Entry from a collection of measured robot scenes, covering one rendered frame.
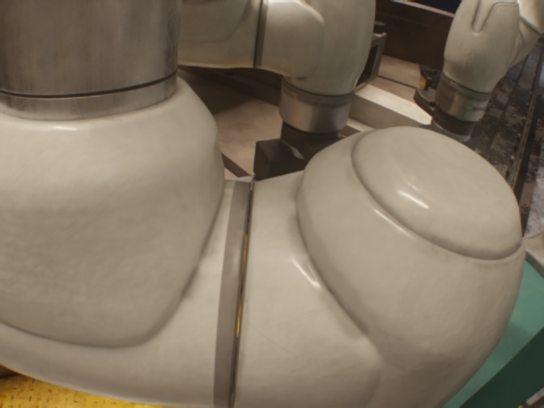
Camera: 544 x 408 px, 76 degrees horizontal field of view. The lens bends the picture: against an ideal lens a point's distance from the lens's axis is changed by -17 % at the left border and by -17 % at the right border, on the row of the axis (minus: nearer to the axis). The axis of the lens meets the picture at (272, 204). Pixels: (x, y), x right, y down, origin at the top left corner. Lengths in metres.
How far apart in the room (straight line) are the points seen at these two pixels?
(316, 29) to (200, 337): 0.33
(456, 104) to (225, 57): 0.37
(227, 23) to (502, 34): 0.39
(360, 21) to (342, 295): 0.32
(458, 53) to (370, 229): 0.49
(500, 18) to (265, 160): 0.39
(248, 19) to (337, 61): 0.11
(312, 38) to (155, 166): 0.30
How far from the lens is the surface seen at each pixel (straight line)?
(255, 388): 0.23
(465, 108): 0.67
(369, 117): 1.63
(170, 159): 0.18
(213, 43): 0.45
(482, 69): 0.64
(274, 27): 0.44
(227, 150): 1.44
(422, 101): 0.73
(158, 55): 0.19
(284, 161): 0.53
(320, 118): 0.49
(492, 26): 0.63
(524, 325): 0.59
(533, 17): 0.78
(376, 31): 1.74
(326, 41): 0.45
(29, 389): 1.30
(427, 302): 0.19
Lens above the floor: 1.10
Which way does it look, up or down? 40 degrees down
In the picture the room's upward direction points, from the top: 8 degrees clockwise
